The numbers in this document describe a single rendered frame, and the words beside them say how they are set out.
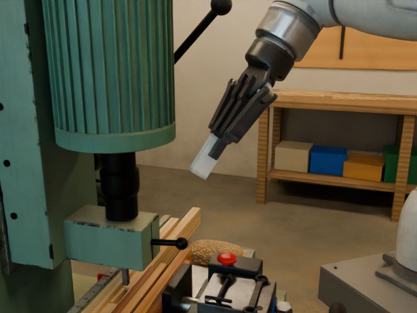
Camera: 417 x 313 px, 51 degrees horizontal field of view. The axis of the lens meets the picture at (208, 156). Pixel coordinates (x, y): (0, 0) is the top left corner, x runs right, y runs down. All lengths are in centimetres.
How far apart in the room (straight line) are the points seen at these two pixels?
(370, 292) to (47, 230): 84
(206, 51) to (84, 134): 358
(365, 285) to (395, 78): 280
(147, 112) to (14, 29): 21
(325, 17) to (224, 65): 341
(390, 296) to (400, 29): 78
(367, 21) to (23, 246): 60
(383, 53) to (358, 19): 320
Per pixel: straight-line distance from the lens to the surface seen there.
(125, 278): 76
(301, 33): 71
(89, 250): 73
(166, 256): 90
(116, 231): 69
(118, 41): 58
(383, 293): 125
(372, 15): 65
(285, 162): 363
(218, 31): 411
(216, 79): 413
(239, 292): 65
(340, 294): 130
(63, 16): 59
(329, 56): 388
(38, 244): 73
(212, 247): 92
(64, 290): 96
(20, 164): 70
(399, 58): 387
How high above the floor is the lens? 136
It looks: 16 degrees down
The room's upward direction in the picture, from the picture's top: straight up
